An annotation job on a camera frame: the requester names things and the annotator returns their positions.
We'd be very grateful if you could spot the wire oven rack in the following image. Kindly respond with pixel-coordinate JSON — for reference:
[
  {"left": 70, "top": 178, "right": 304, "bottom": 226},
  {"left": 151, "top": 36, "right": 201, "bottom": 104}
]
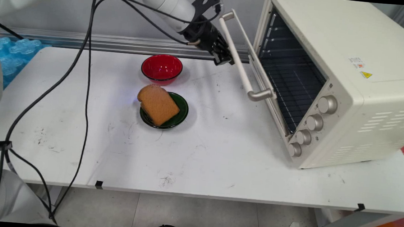
[{"left": 257, "top": 62, "right": 328, "bottom": 135}]

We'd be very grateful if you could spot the thick black cable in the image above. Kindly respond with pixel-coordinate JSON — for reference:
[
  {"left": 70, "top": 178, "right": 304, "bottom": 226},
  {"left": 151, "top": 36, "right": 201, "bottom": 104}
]
[{"left": 0, "top": 0, "right": 105, "bottom": 227}]

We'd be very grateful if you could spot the blue bubble wrap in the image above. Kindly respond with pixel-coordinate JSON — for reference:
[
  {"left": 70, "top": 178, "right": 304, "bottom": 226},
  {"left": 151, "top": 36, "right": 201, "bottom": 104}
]
[{"left": 0, "top": 36, "right": 52, "bottom": 94}]

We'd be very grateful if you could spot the thin black cable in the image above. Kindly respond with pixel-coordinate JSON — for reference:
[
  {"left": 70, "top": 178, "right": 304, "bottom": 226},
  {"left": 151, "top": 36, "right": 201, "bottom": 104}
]
[{"left": 0, "top": 0, "right": 101, "bottom": 224}]

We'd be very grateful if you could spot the cream glass oven door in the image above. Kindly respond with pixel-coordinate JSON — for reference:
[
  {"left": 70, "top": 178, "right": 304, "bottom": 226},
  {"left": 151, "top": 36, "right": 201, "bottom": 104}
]
[{"left": 210, "top": 8, "right": 302, "bottom": 137}]

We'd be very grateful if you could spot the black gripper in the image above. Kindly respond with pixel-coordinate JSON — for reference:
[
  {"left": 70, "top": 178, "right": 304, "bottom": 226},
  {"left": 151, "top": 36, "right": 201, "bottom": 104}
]
[{"left": 181, "top": 15, "right": 239, "bottom": 68}]

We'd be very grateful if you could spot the black cable behind table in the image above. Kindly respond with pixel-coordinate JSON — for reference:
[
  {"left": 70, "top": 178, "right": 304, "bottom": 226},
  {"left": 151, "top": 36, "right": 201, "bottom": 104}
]
[{"left": 0, "top": 21, "right": 26, "bottom": 40}]

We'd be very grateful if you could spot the aluminium rail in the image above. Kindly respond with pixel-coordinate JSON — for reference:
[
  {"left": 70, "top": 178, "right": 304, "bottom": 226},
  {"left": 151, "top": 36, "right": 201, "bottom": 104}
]
[{"left": 0, "top": 26, "right": 255, "bottom": 64}]

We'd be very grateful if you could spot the white red label sticker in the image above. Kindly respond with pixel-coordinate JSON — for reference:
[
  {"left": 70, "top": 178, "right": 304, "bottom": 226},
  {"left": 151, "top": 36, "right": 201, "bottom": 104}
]
[{"left": 348, "top": 56, "right": 366, "bottom": 70}]

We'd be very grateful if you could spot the brown bread slice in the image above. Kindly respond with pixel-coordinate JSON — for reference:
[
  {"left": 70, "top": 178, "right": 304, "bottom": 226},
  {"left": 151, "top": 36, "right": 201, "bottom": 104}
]
[{"left": 135, "top": 83, "right": 183, "bottom": 128}]

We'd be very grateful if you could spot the silver oven knob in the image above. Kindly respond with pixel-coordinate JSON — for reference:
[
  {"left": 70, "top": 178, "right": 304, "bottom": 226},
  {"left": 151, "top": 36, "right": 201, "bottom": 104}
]
[
  {"left": 295, "top": 128, "right": 313, "bottom": 146},
  {"left": 317, "top": 94, "right": 339, "bottom": 115},
  {"left": 287, "top": 142, "right": 303, "bottom": 158},
  {"left": 305, "top": 113, "right": 325, "bottom": 132}
]

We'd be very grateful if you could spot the red bowl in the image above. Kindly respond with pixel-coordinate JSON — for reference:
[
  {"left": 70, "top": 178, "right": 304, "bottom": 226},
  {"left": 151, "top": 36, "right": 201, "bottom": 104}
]
[{"left": 140, "top": 53, "right": 184, "bottom": 87}]

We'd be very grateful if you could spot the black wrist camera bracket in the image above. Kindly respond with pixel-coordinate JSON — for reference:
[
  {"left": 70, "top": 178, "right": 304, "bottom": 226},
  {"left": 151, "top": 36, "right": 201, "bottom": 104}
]
[{"left": 190, "top": 0, "right": 223, "bottom": 22}]

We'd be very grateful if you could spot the cream toaster oven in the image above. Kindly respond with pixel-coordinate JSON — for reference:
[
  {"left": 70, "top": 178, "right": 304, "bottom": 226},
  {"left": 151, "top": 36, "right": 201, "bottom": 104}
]
[{"left": 243, "top": 0, "right": 404, "bottom": 178}]

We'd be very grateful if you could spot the dark green plate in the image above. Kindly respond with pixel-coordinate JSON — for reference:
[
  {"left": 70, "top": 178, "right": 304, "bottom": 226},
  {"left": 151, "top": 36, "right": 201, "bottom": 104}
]
[{"left": 138, "top": 89, "right": 190, "bottom": 132}]

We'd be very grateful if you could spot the short black camera cable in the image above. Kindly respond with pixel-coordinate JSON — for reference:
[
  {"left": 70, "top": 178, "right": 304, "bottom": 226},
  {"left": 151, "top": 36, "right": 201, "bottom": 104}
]
[{"left": 180, "top": 2, "right": 222, "bottom": 27}]

